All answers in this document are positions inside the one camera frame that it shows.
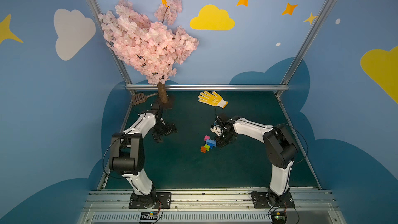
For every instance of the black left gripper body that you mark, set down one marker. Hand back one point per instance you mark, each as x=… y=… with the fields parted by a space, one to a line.
x=165 y=130

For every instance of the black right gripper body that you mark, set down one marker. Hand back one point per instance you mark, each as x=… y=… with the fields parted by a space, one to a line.
x=224 y=140

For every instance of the light blue long lego brick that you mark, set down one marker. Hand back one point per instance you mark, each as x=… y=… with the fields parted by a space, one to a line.
x=211 y=143

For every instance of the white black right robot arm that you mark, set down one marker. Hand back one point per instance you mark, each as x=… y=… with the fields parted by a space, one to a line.
x=281 y=148

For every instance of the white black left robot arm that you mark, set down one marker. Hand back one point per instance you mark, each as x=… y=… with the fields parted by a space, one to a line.
x=127 y=153

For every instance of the brown plastic slotted scoop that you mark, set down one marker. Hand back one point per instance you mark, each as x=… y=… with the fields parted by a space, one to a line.
x=140 y=98

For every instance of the yellow white work glove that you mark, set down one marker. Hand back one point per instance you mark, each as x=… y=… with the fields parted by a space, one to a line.
x=212 y=98

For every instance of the artificial pink blossom tree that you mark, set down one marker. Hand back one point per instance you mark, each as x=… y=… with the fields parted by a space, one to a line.
x=151 y=48

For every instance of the left green circuit board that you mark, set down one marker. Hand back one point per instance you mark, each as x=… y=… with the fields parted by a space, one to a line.
x=148 y=217

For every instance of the green circuit board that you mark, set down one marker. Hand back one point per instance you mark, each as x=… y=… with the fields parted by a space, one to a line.
x=148 y=217
x=278 y=217

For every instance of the right green circuit board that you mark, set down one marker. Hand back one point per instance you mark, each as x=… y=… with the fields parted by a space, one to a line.
x=278 y=217

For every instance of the horizontal aluminium back rail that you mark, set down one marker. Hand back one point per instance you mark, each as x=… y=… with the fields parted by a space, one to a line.
x=227 y=87

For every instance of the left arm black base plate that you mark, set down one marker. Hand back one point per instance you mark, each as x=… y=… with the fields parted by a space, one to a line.
x=151 y=201

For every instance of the right side table rail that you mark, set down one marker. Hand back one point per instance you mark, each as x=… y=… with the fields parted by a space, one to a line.
x=298 y=139

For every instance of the table rail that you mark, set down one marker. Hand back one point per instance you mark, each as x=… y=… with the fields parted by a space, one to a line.
x=298 y=139
x=105 y=158

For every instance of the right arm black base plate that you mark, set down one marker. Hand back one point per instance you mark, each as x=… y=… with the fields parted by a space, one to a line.
x=272 y=200

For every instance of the left side table rail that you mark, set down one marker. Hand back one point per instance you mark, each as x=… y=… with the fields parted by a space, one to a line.
x=105 y=158

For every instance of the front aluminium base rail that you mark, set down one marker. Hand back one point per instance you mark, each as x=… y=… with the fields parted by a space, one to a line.
x=213 y=206

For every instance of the right diagonal aluminium post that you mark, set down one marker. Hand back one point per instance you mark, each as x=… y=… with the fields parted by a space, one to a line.
x=316 y=27

